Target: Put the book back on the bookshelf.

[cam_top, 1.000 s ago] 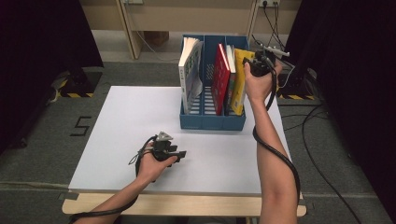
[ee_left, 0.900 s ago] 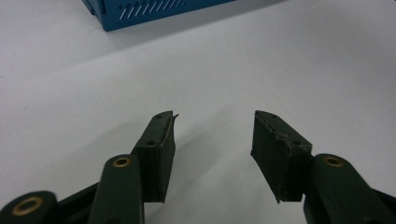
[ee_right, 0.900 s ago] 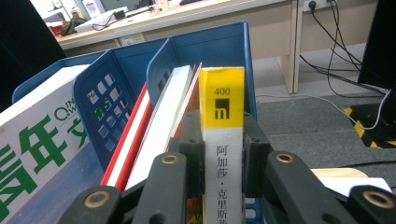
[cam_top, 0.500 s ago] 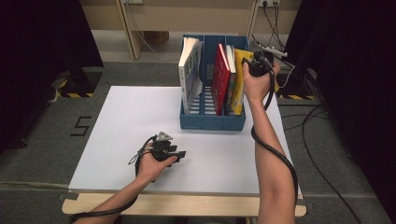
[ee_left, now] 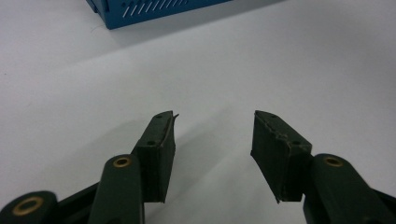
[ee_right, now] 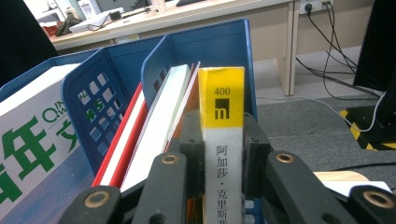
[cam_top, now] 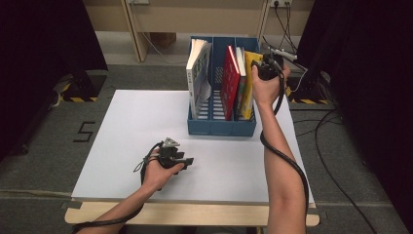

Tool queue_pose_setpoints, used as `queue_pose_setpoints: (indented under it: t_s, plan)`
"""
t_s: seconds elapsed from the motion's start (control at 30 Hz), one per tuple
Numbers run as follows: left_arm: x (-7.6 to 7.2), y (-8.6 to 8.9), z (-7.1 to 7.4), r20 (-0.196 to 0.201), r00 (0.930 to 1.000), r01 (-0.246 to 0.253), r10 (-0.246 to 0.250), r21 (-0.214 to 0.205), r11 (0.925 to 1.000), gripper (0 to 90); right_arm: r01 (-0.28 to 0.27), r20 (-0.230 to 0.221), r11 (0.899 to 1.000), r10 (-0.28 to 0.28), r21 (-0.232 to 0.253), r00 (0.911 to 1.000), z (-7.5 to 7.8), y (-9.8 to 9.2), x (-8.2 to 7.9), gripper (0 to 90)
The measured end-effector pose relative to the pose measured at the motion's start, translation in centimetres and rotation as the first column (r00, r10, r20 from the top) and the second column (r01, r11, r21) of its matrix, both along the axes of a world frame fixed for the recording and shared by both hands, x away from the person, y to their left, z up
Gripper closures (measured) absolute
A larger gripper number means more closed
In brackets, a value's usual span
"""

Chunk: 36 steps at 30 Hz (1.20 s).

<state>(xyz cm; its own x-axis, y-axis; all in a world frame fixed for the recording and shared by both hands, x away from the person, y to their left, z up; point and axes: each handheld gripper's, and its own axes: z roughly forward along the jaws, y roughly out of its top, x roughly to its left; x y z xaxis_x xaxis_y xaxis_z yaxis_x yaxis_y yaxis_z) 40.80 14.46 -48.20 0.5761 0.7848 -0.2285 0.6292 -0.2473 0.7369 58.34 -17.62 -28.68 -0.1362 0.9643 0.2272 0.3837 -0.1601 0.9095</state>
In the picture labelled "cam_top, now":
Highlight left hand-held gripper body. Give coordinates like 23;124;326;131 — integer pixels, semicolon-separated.
155;136;182;170

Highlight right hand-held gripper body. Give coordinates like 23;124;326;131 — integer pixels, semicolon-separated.
257;47;298;82

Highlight yellow book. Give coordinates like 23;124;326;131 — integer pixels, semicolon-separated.
240;51;265;121

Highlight blue book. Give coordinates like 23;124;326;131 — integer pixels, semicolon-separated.
234;47;248;121

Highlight red book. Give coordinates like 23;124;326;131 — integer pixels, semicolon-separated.
219;44;242;121

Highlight blue plastic file rack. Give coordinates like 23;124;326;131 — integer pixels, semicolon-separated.
187;35;261;137

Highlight white picture book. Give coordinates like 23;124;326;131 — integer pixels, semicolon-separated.
185;38;212;120

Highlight person's right hand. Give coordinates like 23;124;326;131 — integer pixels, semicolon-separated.
252;63;291;107

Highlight person's left hand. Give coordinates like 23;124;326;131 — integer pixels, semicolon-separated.
141;157;184;192

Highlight black stand base striped tape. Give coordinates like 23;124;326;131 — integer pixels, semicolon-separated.
53;69;108;103
283;71;332;105

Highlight light wooden table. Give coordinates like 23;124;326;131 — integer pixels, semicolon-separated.
63;200;320;227

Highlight brown cardboard box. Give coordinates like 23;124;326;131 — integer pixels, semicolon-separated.
149;32;178;49

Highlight black curtain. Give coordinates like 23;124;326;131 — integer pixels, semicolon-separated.
293;0;413;225
0;0;109;161

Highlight left hand-held gripper cable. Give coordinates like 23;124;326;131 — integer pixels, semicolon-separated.
71;140;164;234

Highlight hand-held gripper cable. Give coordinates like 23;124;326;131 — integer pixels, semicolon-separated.
71;140;164;234
259;62;310;216

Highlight white cable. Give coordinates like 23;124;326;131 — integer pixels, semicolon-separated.
286;66;310;94
140;32;189;65

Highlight black socket cables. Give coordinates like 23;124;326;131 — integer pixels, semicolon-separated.
262;0;308;71

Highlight beige wooden desk frame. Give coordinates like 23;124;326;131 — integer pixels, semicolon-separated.
82;0;315;63

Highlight black floor cable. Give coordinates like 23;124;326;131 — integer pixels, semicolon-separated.
290;108;379;234

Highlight right hand-held gripper cable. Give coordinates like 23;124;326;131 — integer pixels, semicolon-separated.
259;62;310;216

